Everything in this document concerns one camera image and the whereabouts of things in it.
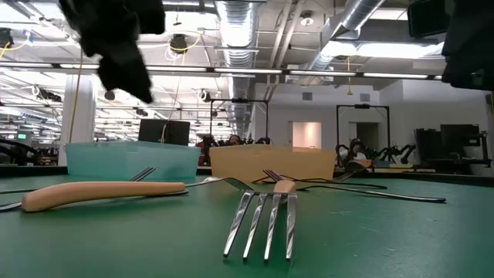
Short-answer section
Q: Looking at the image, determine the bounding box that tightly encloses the large silver ventilation duct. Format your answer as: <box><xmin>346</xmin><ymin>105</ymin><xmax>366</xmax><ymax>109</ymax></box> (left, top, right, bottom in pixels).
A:
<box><xmin>215</xmin><ymin>0</ymin><xmax>259</xmax><ymax>144</ymax></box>

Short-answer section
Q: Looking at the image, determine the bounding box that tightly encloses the black computer monitor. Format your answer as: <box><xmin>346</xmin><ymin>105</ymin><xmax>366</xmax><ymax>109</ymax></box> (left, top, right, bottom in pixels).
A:
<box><xmin>166</xmin><ymin>120</ymin><xmax>191</xmax><ymax>147</ymax></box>
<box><xmin>137</xmin><ymin>118</ymin><xmax>168</xmax><ymax>146</ymax></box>

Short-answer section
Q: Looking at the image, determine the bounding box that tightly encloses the black ceiling cable reel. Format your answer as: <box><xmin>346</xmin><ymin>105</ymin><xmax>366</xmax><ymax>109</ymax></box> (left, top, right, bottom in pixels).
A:
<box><xmin>168</xmin><ymin>33</ymin><xmax>189</xmax><ymax>54</ymax></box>

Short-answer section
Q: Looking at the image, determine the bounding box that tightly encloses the yellow hanging cable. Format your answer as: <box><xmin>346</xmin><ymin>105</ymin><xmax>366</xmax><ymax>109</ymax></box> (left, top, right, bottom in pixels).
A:
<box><xmin>68</xmin><ymin>49</ymin><xmax>84</xmax><ymax>143</ymax></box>

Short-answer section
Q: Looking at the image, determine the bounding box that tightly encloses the white building column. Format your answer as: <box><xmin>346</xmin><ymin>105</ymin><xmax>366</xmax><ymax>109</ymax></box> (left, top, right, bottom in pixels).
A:
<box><xmin>57</xmin><ymin>73</ymin><xmax>97</xmax><ymax>167</ymax></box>

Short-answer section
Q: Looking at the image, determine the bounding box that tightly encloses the cream-handled silver fork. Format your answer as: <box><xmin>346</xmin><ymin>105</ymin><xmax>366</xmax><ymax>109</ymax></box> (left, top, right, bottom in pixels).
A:
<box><xmin>222</xmin><ymin>179</ymin><xmax>299</xmax><ymax>263</ymax></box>
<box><xmin>21</xmin><ymin>175</ymin><xmax>256</xmax><ymax>213</ymax></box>

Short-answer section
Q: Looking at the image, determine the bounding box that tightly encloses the black rounded device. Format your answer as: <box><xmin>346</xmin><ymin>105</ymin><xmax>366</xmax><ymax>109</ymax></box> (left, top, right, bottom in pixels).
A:
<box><xmin>344</xmin><ymin>160</ymin><xmax>370</xmax><ymax>174</ymax></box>

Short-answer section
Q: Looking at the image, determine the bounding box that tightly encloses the orange translucent plastic bin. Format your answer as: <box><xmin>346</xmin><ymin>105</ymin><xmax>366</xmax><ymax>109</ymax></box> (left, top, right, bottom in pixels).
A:
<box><xmin>208</xmin><ymin>144</ymin><xmax>337</xmax><ymax>183</ymax></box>

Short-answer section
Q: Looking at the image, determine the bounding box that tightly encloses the ceiling light strip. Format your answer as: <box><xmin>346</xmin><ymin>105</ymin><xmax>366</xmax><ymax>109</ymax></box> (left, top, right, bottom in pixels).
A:
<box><xmin>214</xmin><ymin>67</ymin><xmax>283</xmax><ymax>75</ymax></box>
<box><xmin>289</xmin><ymin>69</ymin><xmax>357</xmax><ymax>77</ymax></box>
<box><xmin>145</xmin><ymin>65</ymin><xmax>208</xmax><ymax>73</ymax></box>
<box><xmin>362</xmin><ymin>72</ymin><xmax>429</xmax><ymax>80</ymax></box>

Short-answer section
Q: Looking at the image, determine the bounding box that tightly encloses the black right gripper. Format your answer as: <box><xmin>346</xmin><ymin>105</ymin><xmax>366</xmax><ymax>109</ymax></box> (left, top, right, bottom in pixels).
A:
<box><xmin>407</xmin><ymin>0</ymin><xmax>453</xmax><ymax>39</ymax></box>

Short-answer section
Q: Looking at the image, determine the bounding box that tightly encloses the teal translucent plastic bin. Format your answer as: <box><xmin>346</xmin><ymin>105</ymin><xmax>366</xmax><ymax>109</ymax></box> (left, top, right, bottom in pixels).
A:
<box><xmin>65</xmin><ymin>141</ymin><xmax>201</xmax><ymax>181</ymax></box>

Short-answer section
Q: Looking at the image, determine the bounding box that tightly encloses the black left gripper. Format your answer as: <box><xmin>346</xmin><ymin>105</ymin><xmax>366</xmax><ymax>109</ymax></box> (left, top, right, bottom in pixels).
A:
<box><xmin>57</xmin><ymin>0</ymin><xmax>167</xmax><ymax>105</ymax></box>

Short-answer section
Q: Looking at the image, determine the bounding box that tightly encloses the black metal fork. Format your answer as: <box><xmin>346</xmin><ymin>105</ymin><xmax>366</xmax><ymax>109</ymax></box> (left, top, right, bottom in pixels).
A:
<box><xmin>263</xmin><ymin>168</ymin><xmax>448</xmax><ymax>204</ymax></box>
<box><xmin>252</xmin><ymin>171</ymin><xmax>357</xmax><ymax>185</ymax></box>

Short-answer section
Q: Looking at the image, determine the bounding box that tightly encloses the black gantry frame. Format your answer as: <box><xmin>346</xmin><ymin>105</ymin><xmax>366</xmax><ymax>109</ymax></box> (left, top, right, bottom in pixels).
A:
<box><xmin>336</xmin><ymin>103</ymin><xmax>391</xmax><ymax>158</ymax></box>
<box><xmin>209</xmin><ymin>98</ymin><xmax>270</xmax><ymax>146</ymax></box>

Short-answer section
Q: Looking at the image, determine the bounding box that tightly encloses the slanted silver ventilation duct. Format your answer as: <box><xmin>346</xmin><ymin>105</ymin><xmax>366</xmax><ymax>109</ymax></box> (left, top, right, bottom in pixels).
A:
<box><xmin>308</xmin><ymin>0</ymin><xmax>387</xmax><ymax>71</ymax></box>

